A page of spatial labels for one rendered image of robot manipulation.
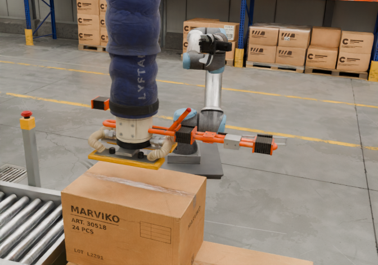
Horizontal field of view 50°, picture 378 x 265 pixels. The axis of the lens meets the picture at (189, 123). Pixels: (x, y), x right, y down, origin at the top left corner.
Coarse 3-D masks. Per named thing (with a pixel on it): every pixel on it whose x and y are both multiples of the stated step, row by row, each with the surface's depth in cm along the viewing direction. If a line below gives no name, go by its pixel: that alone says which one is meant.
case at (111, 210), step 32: (64, 192) 190; (96, 192) 191; (128, 192) 192; (160, 192) 193; (192, 192) 194; (64, 224) 197; (96, 224) 191; (128, 224) 184; (160, 224) 178; (192, 224) 195; (96, 256) 197; (128, 256) 191; (160, 256) 184; (192, 256) 204
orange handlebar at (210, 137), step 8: (104, 120) 194; (112, 120) 194; (160, 128) 188; (168, 128) 187; (200, 136) 180; (208, 136) 179; (216, 136) 182; (224, 136) 181; (240, 144) 175; (248, 144) 175
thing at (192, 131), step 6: (180, 126) 187; (186, 126) 188; (192, 126) 187; (174, 132) 181; (180, 132) 179; (186, 132) 182; (192, 132) 179; (174, 138) 182; (180, 138) 181; (186, 138) 180; (192, 138) 180
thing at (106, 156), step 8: (96, 152) 187; (104, 152) 187; (112, 152) 186; (104, 160) 184; (112, 160) 183; (120, 160) 182; (128, 160) 182; (136, 160) 181; (144, 160) 181; (160, 160) 183; (152, 168) 178
